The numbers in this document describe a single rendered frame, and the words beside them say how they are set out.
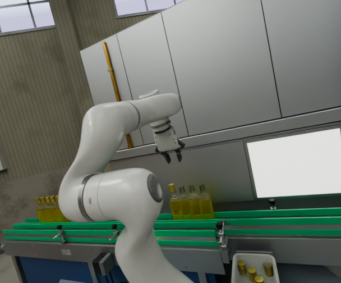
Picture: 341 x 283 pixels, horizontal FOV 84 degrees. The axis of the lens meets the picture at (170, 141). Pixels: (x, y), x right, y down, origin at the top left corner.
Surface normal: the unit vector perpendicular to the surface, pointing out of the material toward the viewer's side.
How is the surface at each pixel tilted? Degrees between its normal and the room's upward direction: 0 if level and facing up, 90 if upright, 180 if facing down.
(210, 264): 90
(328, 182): 90
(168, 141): 112
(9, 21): 90
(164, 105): 92
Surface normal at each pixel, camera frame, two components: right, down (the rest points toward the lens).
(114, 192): -0.32, -0.25
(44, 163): 0.15, 0.06
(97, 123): 0.21, -0.31
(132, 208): -0.11, 0.25
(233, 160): -0.36, 0.17
